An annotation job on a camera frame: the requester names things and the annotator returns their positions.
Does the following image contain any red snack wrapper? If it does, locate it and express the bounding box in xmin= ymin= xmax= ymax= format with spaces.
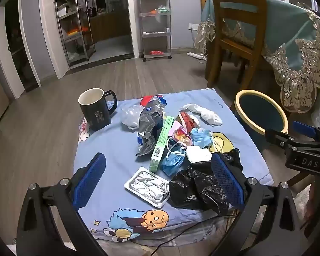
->
xmin=176 ymin=112 xmax=200 ymax=132

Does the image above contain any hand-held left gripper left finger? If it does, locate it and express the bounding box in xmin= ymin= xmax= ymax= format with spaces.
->
xmin=16 ymin=152 xmax=107 ymax=256

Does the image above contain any black plastic bag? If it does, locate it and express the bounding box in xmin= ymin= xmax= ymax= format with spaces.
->
xmin=169 ymin=148 xmax=247 ymax=215

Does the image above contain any blue bin with yellow rim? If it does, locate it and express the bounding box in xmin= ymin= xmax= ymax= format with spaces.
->
xmin=234 ymin=89 xmax=288 ymax=136

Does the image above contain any silver foil tray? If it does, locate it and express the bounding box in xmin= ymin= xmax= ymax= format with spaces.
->
xmin=124 ymin=167 xmax=171 ymax=208

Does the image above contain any blue face mask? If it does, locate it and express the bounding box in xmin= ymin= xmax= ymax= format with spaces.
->
xmin=161 ymin=137 xmax=188 ymax=176
xmin=190 ymin=127 xmax=215 ymax=148

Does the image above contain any orange plastic item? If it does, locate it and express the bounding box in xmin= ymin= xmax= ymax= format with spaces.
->
xmin=67 ymin=27 xmax=88 ymax=36

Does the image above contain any silver foil snack bag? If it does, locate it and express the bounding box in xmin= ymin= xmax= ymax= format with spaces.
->
xmin=135 ymin=97 xmax=167 ymax=157

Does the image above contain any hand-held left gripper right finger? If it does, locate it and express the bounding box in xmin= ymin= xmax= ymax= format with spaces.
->
xmin=211 ymin=152 xmax=304 ymax=256

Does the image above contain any metal wire shelf rack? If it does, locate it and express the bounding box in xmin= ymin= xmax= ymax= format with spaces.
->
xmin=55 ymin=0 xmax=96 ymax=67

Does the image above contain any pink snack wrapper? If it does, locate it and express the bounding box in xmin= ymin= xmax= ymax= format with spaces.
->
xmin=168 ymin=121 xmax=194 ymax=146

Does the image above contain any green paper box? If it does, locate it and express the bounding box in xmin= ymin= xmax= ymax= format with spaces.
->
xmin=149 ymin=115 xmax=175 ymax=172

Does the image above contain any blue cartoon blanket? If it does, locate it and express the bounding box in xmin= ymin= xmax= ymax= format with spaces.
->
xmin=73 ymin=88 xmax=274 ymax=246

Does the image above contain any white rolling cart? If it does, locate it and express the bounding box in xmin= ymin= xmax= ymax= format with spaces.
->
xmin=137 ymin=0 xmax=172 ymax=60

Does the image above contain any white tissue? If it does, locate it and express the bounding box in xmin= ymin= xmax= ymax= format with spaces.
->
xmin=179 ymin=103 xmax=223 ymax=126
xmin=185 ymin=145 xmax=212 ymax=164

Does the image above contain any wooden chair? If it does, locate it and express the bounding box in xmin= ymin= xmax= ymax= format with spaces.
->
xmin=287 ymin=169 xmax=314 ymax=188
xmin=205 ymin=0 xmax=270 ymax=88

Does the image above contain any clear plastic bag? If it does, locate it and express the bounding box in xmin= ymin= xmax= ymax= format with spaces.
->
xmin=119 ymin=104 xmax=144 ymax=130

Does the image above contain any table with teal lace cloth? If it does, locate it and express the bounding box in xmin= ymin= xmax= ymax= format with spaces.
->
xmin=195 ymin=0 xmax=320 ymax=112

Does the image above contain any black mug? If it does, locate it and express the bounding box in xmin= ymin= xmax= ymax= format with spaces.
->
xmin=78 ymin=87 xmax=118 ymax=132

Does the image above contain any black cable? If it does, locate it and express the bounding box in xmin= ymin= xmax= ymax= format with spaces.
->
xmin=147 ymin=213 xmax=238 ymax=256

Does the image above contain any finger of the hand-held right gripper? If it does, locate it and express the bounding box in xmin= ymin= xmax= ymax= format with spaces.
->
xmin=292 ymin=121 xmax=320 ymax=147
xmin=264 ymin=129 xmax=296 ymax=150

